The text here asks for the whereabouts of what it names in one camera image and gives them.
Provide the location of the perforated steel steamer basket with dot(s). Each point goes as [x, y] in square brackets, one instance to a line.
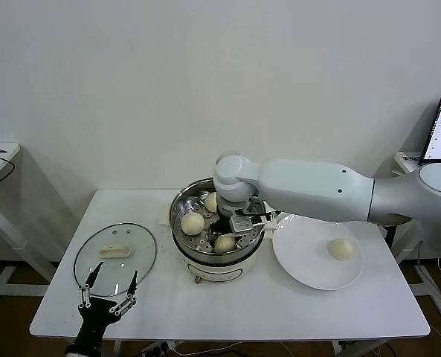
[179, 208]

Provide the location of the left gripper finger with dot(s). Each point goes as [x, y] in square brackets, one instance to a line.
[85, 292]
[129, 295]

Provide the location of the white power strip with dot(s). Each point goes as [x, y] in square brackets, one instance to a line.
[160, 347]

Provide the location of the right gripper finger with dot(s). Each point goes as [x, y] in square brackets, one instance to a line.
[241, 243]
[212, 241]

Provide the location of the round glass pot lid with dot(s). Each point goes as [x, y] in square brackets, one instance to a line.
[131, 238]

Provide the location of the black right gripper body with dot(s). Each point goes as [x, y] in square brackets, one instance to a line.
[220, 225]

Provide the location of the round white plate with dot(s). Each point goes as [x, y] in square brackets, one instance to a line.
[309, 260]

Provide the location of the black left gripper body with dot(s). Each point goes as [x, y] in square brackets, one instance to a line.
[93, 316]

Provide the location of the white steamed baozi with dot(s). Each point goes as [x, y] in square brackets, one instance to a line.
[341, 249]
[210, 202]
[192, 224]
[224, 244]

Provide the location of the white printed label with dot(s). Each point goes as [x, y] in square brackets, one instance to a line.
[411, 158]

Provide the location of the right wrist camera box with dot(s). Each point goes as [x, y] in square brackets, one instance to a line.
[241, 225]

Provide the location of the cream electric cooking pot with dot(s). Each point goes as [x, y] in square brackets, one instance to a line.
[212, 273]

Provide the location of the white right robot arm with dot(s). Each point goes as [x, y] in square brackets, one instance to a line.
[309, 189]

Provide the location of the white laptop side table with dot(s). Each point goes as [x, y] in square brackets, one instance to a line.
[400, 167]

